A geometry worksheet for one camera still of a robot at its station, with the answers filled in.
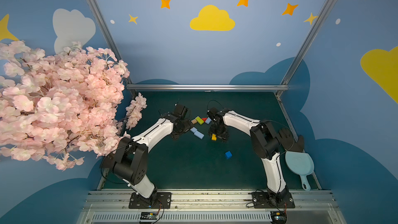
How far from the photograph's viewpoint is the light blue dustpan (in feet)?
2.80

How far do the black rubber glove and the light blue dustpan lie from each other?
0.04 meters

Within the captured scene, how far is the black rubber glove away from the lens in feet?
3.11
